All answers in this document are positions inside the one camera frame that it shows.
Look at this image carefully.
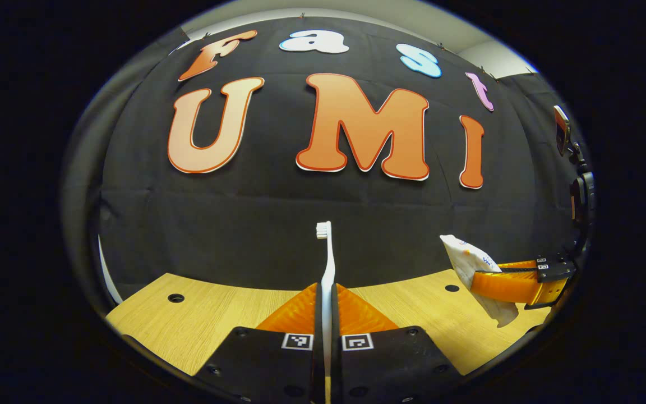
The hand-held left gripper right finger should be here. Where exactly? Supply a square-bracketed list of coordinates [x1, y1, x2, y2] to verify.
[331, 283, 464, 404]

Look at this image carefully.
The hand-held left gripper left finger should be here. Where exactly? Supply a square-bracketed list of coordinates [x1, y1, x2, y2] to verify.
[194, 282, 324, 404]

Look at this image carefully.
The white toothpaste tube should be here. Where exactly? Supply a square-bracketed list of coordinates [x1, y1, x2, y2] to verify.
[440, 234, 520, 329]

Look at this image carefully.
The white toothbrush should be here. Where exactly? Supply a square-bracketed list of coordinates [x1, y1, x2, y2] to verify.
[316, 221, 336, 404]

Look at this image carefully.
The wooden desktop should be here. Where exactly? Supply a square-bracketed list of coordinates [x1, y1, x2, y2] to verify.
[104, 268, 553, 377]

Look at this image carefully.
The dark grey side curtain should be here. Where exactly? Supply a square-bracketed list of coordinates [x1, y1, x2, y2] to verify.
[62, 34, 189, 306]
[511, 70, 593, 264]

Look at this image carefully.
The black backdrop cloth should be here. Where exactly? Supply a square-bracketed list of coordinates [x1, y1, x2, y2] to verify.
[99, 16, 537, 304]

